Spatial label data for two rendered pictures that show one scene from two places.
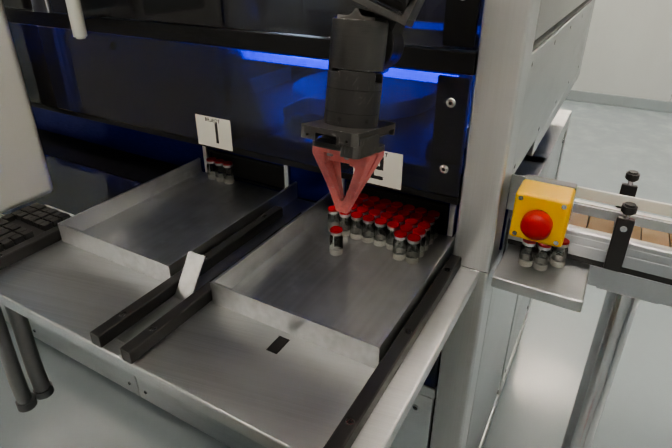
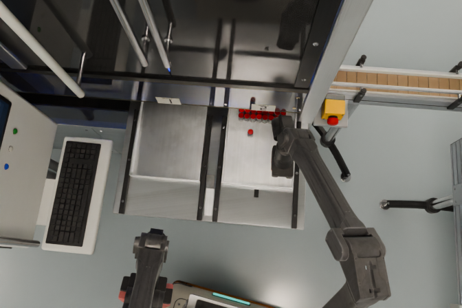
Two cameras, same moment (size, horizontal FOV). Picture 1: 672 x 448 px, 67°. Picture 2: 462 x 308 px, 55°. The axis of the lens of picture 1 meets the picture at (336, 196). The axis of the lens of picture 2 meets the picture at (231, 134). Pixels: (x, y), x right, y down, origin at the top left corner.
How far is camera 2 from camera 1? 1.21 m
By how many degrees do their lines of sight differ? 48
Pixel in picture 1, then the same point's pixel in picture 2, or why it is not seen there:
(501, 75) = (319, 93)
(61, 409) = not seen: hidden behind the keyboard
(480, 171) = (310, 108)
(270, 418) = (270, 221)
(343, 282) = (262, 152)
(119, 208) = (136, 145)
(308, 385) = (274, 205)
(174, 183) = (141, 111)
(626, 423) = (353, 60)
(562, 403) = not seen: hidden behind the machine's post
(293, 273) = (240, 155)
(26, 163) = (47, 128)
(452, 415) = not seen: hidden behind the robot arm
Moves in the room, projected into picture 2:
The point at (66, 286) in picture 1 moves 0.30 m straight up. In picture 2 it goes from (161, 200) to (144, 186)
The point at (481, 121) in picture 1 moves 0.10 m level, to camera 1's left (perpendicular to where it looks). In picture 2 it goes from (311, 100) to (283, 113)
